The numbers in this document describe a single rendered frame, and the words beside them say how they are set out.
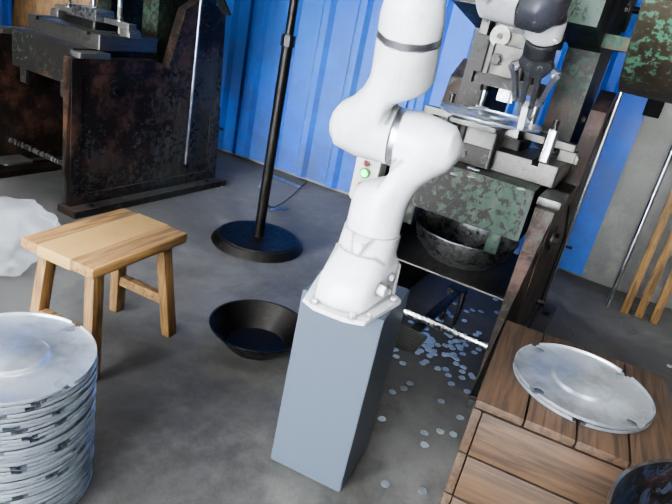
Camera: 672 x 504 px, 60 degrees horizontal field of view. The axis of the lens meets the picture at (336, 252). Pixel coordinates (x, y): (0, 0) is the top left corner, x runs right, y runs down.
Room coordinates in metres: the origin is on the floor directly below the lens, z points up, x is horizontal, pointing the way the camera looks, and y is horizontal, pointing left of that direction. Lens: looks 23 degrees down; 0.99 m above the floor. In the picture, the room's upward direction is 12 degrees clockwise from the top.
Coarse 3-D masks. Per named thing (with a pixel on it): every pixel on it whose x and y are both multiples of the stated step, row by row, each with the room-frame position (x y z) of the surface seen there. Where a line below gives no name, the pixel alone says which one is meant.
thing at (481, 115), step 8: (440, 104) 1.71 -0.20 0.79; (448, 104) 1.79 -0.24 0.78; (456, 104) 1.82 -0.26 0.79; (448, 112) 1.63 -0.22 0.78; (456, 112) 1.66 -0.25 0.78; (464, 112) 1.70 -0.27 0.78; (472, 112) 1.68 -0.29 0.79; (480, 112) 1.72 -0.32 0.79; (488, 112) 1.81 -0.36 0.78; (496, 112) 1.84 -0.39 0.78; (472, 120) 1.57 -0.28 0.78; (480, 120) 1.57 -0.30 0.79; (488, 120) 1.63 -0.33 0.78; (496, 120) 1.64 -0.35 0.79; (504, 120) 1.66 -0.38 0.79; (512, 120) 1.74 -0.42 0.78; (528, 120) 1.77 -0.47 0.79; (504, 128) 1.56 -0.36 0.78; (512, 128) 1.56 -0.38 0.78; (528, 128) 1.64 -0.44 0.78; (536, 128) 1.68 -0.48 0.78
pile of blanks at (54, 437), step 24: (96, 360) 0.92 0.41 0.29; (0, 408) 0.74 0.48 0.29; (24, 408) 0.76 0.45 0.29; (48, 408) 0.78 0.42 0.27; (72, 408) 0.82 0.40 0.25; (0, 432) 0.75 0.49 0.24; (24, 432) 0.76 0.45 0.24; (48, 432) 0.78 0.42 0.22; (72, 432) 0.83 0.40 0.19; (0, 456) 0.74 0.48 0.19; (24, 456) 0.76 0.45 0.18; (48, 456) 0.79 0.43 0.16; (72, 456) 0.84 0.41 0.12; (0, 480) 0.74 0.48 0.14; (24, 480) 0.76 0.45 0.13; (48, 480) 0.78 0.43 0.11; (72, 480) 0.84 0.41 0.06
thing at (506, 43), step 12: (492, 36) 1.75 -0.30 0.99; (504, 36) 1.74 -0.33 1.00; (516, 36) 1.74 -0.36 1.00; (492, 48) 1.76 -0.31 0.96; (504, 48) 1.72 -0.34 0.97; (516, 48) 1.71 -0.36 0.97; (492, 60) 1.72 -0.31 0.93; (504, 60) 1.72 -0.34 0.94; (516, 60) 1.69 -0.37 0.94; (492, 72) 1.72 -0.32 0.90; (504, 72) 1.71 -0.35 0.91
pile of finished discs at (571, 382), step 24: (528, 360) 1.14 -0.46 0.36; (552, 360) 1.16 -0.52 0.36; (576, 360) 1.18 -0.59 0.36; (600, 360) 1.20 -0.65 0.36; (528, 384) 1.03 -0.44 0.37; (552, 384) 1.06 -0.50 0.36; (576, 384) 1.07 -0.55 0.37; (600, 384) 1.09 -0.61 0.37; (624, 384) 1.12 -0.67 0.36; (552, 408) 0.98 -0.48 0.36; (576, 408) 0.99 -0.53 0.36; (600, 408) 1.00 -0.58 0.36; (624, 408) 1.02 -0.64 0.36; (648, 408) 1.04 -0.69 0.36; (624, 432) 0.95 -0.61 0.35
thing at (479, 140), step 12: (456, 120) 1.56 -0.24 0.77; (468, 120) 1.57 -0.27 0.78; (468, 132) 1.67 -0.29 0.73; (480, 132) 1.65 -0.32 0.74; (492, 132) 1.52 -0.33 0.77; (504, 132) 1.68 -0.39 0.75; (468, 144) 1.66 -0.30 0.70; (480, 144) 1.65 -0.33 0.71; (492, 144) 1.64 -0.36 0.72; (468, 156) 1.66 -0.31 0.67; (480, 156) 1.65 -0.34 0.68; (492, 156) 1.64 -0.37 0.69
